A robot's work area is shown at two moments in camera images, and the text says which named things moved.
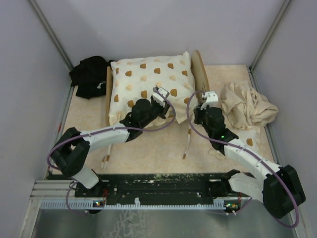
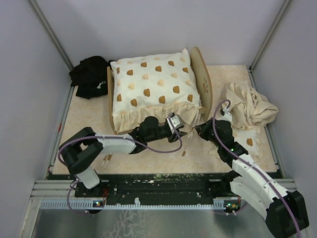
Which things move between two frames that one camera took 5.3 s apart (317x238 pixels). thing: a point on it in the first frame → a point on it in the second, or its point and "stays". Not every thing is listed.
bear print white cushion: [135, 78] stays
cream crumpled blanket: [245, 107] stays
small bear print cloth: [248, 137] stays
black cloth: [90, 76] stays
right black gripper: [197, 112] → [201, 129]
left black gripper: [164, 109] → [173, 137]
